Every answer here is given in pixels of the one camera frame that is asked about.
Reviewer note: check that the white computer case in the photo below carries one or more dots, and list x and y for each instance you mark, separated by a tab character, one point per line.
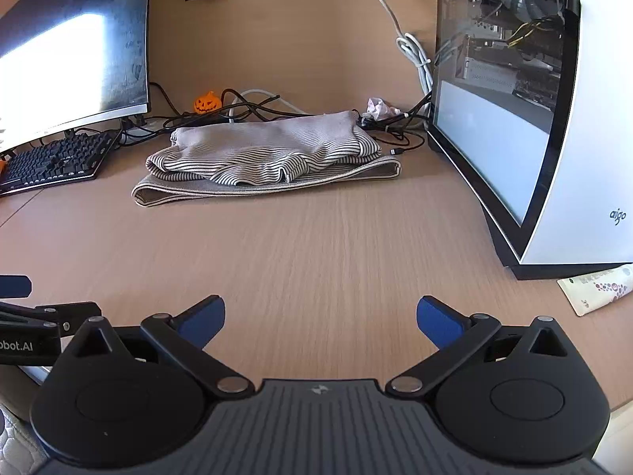
583	158

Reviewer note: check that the black keyboard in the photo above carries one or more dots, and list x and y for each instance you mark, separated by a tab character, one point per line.
54	158

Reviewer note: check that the black power adapter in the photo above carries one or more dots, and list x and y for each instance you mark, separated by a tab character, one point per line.
198	119

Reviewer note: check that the small orange pumpkin figure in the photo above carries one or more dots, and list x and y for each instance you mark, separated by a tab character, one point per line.
207	102

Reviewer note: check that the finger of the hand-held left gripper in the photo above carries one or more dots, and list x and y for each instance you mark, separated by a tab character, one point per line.
79	316
15	286

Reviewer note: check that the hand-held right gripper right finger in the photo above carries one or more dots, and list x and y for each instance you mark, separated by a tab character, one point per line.
437	319

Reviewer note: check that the quilted cushion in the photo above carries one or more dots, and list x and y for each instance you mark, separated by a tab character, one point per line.
15	440

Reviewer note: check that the crumpled tissue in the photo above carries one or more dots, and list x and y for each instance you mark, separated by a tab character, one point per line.
380	108

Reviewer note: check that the striped sweater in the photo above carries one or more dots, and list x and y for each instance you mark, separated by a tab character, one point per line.
267	158

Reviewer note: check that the white printed packet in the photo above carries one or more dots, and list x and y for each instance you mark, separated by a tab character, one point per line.
598	289

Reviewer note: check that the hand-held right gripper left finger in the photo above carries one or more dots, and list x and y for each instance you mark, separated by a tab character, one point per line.
202	319

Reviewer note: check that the curved computer monitor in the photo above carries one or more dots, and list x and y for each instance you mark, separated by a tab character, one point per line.
74	34

